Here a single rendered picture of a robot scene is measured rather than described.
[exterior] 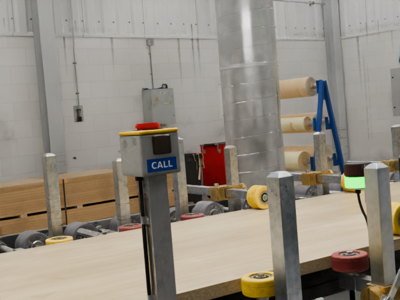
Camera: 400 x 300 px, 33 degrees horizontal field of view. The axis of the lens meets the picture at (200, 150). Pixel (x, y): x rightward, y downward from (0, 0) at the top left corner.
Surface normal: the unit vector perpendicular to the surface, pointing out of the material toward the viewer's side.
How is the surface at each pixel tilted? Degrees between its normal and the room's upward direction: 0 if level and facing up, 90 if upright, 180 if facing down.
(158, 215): 90
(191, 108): 90
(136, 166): 90
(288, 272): 90
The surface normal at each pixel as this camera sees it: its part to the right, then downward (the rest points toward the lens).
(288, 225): 0.55, 0.00
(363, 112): -0.76, 0.10
